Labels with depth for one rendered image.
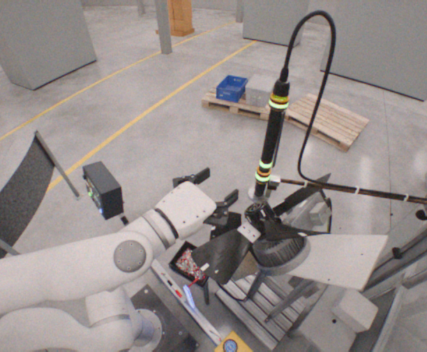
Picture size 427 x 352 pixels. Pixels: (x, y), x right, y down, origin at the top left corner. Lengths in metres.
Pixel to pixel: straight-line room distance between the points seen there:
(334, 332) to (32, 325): 1.19
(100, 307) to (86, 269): 0.41
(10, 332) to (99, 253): 0.38
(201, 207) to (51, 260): 0.27
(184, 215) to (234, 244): 0.53
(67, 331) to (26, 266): 0.30
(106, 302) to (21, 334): 0.22
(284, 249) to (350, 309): 0.45
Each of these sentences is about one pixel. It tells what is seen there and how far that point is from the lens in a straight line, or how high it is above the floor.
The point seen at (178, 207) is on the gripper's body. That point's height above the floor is 1.68.
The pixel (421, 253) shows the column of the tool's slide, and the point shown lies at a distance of 1.20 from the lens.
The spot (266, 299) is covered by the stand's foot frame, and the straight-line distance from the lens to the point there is 2.08.
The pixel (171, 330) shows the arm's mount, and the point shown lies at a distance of 1.12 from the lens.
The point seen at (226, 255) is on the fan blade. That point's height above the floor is 1.19.
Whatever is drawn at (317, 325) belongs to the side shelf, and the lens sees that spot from 1.29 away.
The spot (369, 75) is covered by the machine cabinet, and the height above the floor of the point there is 0.24.
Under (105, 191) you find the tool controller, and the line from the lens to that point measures 1.14.
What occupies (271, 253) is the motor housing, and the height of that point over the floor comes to 1.14.
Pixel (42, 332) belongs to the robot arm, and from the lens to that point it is 0.70.
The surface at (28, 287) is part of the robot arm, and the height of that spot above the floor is 1.71.
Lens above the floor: 2.05
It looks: 47 degrees down
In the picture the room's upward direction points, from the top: straight up
